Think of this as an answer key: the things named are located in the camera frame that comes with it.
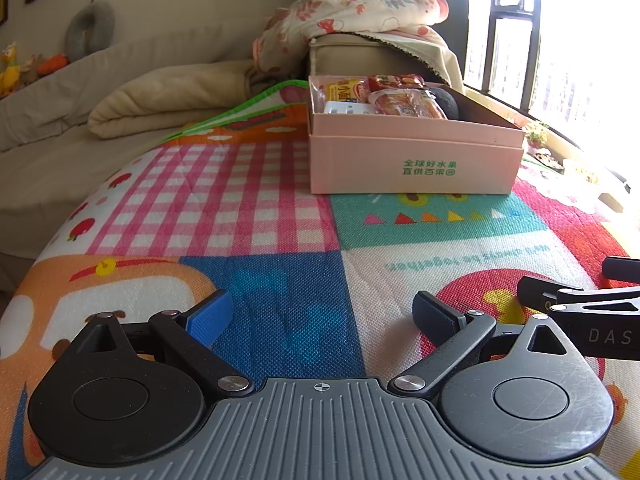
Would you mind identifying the beige sofa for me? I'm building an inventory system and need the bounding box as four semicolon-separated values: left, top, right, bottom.
0;15;311;291

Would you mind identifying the small potted plant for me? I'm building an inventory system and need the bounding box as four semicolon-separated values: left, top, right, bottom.
525;122;552;150

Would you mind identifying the beige folded quilt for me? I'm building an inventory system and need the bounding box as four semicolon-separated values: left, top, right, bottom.
89;60;261;139

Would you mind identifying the yellow snack packet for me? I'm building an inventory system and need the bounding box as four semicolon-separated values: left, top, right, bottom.
320;77;372;104

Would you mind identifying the yellow plush toy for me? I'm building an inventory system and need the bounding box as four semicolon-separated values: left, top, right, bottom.
0;42;22;97

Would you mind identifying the black window frame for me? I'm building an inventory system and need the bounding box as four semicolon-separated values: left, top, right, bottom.
465;0;640;131

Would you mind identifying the dark bowl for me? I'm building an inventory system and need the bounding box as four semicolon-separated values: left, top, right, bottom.
535;152;566;172

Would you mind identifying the beige cushion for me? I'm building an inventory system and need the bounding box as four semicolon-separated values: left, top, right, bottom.
308;35;436;81

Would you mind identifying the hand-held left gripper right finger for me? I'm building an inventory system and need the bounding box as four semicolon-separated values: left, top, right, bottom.
389;291;576;401

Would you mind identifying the dark curtain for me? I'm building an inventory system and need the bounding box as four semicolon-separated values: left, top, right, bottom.
435;0;473;91

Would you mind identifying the floral blanket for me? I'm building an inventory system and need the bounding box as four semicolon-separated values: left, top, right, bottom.
252;0;449;77

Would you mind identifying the red snack packet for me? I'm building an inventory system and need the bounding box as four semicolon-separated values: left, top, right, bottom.
367;74;426;93

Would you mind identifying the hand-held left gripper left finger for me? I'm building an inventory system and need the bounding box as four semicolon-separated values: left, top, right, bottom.
75;290;255;402

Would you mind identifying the colourful play mat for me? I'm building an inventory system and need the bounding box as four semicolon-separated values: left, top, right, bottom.
0;80;640;480

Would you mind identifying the grey fringed cloth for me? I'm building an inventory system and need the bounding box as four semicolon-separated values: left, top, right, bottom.
360;30;464;93

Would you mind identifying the clear bread packet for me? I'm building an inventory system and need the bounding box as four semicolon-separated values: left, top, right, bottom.
370;89;448;121

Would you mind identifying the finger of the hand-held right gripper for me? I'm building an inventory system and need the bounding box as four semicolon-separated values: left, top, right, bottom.
602;256;640;281
517;275;640;322

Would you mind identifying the pink cardboard box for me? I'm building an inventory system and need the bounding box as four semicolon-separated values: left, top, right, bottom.
308;75;526;196

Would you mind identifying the orange plush toy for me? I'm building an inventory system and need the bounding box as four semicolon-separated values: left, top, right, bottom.
37;54;69;77

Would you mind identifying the grey neck pillow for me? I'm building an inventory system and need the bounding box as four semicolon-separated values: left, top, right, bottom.
65;0;116;61

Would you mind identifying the black plush toy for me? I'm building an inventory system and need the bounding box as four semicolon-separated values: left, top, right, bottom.
430;87;462;121

